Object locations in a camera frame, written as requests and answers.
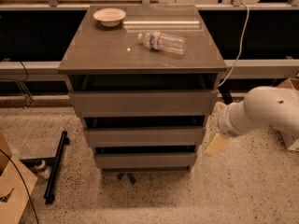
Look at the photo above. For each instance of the left cardboard box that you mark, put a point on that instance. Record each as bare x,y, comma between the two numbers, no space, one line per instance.
16,183

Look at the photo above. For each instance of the white bowl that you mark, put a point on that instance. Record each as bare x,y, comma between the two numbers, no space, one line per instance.
109,17

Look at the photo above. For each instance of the cardboard box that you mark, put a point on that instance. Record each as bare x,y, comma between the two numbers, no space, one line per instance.
16,183
291,143

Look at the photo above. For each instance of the black table leg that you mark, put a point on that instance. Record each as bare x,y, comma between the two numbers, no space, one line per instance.
225,94

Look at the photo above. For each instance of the grey top drawer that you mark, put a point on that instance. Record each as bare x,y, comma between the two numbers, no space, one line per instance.
89,104

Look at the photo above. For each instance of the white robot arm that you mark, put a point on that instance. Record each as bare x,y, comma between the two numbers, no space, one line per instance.
265,106

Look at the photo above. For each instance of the grey drawer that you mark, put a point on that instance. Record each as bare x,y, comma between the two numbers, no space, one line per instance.
138,161
186,136
89,104

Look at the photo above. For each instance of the grey drawer cabinet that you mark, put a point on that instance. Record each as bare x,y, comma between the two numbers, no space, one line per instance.
112,59

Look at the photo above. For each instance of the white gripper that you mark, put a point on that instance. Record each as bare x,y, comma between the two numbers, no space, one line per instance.
224,122

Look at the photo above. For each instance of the black metal bar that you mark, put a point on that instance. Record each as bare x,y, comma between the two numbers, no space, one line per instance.
49,195

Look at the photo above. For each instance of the grey bottom drawer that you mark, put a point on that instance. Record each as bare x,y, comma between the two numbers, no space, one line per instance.
138,161

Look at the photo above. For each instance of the clear plastic water bottle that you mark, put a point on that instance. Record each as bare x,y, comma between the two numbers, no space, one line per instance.
164,42

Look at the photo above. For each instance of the grey middle drawer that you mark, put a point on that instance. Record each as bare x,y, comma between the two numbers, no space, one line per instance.
186,136

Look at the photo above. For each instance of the right cardboard box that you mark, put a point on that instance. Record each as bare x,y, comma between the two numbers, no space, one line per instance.
291,143

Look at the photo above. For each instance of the small white bottle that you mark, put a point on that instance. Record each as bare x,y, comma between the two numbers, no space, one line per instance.
43,169

